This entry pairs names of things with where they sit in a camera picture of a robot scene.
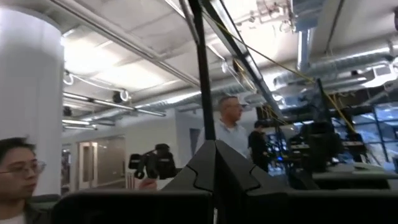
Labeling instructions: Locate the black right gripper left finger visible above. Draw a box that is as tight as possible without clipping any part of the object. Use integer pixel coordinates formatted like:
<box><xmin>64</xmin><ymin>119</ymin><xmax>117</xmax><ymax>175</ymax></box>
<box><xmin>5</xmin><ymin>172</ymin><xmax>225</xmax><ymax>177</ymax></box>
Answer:
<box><xmin>160</xmin><ymin>139</ymin><xmax>216</xmax><ymax>192</ymax></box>

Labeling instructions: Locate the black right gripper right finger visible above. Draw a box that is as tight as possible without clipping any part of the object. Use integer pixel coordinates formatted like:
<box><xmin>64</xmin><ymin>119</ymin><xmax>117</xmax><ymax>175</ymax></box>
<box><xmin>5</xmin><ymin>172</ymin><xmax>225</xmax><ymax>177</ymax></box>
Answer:
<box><xmin>215</xmin><ymin>139</ymin><xmax>290</xmax><ymax>192</ymax></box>

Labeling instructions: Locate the person in dark clothes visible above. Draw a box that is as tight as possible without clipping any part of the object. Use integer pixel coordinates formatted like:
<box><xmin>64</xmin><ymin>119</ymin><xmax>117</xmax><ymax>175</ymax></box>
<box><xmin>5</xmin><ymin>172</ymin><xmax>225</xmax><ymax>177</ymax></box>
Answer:
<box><xmin>247</xmin><ymin>120</ymin><xmax>272</xmax><ymax>173</ymax></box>

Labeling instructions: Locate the person in light shirt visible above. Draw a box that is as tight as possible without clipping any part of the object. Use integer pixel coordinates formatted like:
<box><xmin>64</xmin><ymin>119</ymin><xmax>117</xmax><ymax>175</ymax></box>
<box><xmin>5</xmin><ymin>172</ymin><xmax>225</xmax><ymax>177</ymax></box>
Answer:
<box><xmin>195</xmin><ymin>95</ymin><xmax>251</xmax><ymax>160</ymax></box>

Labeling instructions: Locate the person's hand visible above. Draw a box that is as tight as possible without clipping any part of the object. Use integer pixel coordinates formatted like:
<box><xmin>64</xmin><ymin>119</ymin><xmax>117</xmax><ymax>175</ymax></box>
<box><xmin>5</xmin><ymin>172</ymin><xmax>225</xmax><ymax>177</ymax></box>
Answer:
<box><xmin>137</xmin><ymin>178</ymin><xmax>159</xmax><ymax>191</ymax></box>

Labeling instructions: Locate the black equipment stand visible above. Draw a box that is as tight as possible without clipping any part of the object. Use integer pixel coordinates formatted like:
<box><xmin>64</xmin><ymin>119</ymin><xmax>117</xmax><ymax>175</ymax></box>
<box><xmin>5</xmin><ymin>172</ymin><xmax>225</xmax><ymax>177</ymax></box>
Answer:
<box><xmin>287</xmin><ymin>77</ymin><xmax>376</xmax><ymax>191</ymax></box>

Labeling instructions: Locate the white door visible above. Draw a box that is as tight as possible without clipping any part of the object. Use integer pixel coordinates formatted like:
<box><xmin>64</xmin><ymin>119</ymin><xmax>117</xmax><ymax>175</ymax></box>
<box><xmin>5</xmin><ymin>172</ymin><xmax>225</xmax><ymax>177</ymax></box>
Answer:
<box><xmin>76</xmin><ymin>141</ymin><xmax>99</xmax><ymax>190</ymax></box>

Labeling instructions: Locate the ceiling tube light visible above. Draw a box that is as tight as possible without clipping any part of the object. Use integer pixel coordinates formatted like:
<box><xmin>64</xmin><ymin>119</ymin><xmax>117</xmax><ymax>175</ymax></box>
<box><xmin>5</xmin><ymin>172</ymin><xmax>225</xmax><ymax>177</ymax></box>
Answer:
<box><xmin>62</xmin><ymin>91</ymin><xmax>167</xmax><ymax>118</ymax></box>

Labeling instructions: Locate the grey desk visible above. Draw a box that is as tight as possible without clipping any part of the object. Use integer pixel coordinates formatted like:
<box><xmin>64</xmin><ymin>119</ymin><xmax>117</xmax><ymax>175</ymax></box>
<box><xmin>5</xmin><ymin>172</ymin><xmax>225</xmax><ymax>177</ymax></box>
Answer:
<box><xmin>312</xmin><ymin>162</ymin><xmax>398</xmax><ymax>191</ymax></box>

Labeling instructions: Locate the pale blue vertical pipe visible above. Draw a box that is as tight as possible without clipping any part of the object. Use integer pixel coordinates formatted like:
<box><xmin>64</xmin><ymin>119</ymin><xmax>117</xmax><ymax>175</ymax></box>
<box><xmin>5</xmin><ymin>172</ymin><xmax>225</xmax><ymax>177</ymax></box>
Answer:
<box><xmin>296</xmin><ymin>27</ymin><xmax>312</xmax><ymax>73</ymax></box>

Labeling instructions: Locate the long ceiling conduit pipe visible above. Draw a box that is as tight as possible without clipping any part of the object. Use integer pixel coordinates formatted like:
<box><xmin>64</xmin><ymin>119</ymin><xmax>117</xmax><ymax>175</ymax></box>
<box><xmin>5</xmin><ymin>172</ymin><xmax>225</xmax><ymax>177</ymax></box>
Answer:
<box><xmin>49</xmin><ymin>0</ymin><xmax>201</xmax><ymax>88</ymax></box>

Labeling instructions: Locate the person with glasses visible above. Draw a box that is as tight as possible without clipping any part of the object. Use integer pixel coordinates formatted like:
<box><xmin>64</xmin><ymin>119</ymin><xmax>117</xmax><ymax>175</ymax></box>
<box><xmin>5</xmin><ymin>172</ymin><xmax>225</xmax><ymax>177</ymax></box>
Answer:
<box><xmin>0</xmin><ymin>136</ymin><xmax>48</xmax><ymax>224</ymax></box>

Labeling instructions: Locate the white round column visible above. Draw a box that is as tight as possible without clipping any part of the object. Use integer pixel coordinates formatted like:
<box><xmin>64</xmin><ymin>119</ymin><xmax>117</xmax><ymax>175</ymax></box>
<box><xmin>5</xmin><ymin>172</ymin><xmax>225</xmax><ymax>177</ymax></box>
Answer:
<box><xmin>0</xmin><ymin>5</ymin><xmax>65</xmax><ymax>197</ymax></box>

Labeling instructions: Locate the black metal rig frame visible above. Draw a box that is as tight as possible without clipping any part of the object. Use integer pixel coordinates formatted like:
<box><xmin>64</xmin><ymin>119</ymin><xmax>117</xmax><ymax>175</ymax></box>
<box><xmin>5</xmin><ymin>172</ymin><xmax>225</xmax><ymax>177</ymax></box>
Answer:
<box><xmin>178</xmin><ymin>0</ymin><xmax>284</xmax><ymax>141</ymax></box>

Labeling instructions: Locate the yellow cable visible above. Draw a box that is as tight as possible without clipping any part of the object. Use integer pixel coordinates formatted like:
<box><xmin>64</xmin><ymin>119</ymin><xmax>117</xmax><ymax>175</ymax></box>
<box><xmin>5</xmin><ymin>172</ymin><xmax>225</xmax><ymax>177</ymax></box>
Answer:
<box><xmin>201</xmin><ymin>8</ymin><xmax>358</xmax><ymax>134</ymax></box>

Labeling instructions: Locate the silver ceiling duct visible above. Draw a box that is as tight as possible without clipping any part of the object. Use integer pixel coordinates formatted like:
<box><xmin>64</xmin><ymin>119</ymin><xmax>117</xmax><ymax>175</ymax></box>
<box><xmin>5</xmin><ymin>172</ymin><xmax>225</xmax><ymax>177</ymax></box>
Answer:
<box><xmin>272</xmin><ymin>45</ymin><xmax>398</xmax><ymax>91</ymax></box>

